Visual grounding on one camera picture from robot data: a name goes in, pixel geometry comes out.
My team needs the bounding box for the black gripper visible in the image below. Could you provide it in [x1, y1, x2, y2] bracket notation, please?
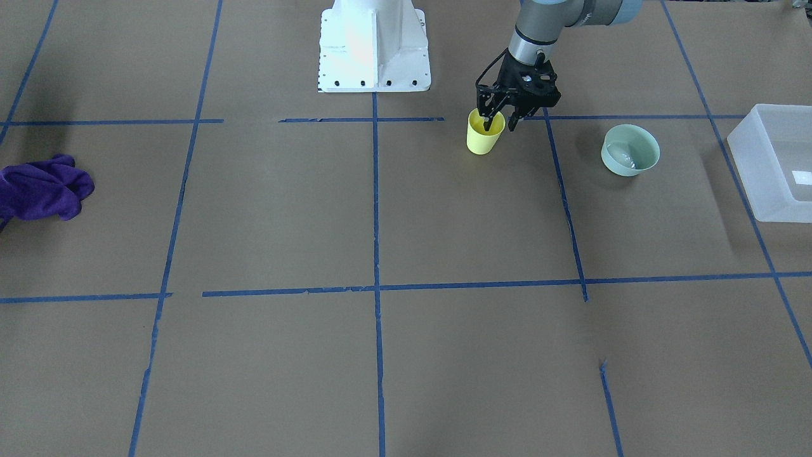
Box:
[476, 56, 561, 134]

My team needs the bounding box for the yellow plastic cup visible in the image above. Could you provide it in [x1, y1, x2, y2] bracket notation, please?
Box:
[465, 109, 506, 154]

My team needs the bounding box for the light green bowl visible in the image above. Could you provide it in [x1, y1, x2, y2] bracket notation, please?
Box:
[601, 124, 661, 177]

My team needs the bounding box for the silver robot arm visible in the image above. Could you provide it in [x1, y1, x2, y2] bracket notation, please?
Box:
[475, 1, 642, 132]

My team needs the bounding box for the translucent plastic storage box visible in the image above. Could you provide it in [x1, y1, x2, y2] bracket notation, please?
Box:
[728, 103, 811, 223]

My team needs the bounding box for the white label in box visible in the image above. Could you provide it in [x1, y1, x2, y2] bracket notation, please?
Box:
[792, 170, 812, 186]

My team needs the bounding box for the purple cloth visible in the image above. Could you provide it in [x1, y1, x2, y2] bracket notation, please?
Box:
[1, 154, 95, 229]

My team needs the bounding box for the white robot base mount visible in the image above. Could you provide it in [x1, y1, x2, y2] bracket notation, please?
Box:
[317, 1, 432, 93]

